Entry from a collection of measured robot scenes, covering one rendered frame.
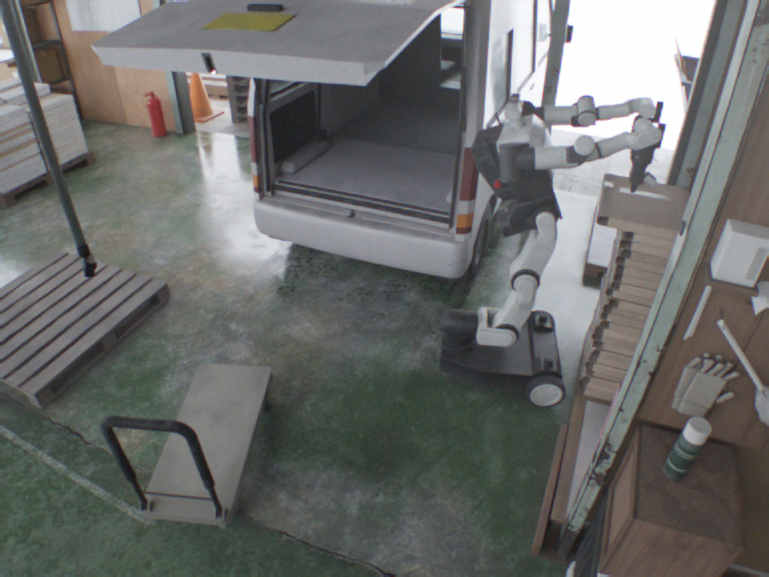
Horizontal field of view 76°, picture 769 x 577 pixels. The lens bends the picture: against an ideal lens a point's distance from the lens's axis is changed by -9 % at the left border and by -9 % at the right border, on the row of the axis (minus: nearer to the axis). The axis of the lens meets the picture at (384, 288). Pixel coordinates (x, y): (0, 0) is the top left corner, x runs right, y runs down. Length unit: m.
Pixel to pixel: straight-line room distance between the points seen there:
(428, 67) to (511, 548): 3.77
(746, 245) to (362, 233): 2.31
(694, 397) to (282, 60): 1.60
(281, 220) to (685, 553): 2.79
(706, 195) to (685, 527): 0.85
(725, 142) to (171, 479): 2.25
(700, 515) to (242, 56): 1.95
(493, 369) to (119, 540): 1.92
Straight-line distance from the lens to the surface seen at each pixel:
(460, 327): 2.82
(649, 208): 2.49
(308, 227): 3.38
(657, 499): 1.64
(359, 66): 1.74
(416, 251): 3.13
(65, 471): 2.98
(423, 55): 4.83
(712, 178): 1.32
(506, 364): 2.86
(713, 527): 1.66
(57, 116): 6.07
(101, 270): 4.09
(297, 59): 1.82
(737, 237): 1.33
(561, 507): 2.48
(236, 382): 2.76
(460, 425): 2.77
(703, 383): 1.63
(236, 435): 2.53
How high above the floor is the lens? 2.13
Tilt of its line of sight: 36 degrees down
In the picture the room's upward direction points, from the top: straight up
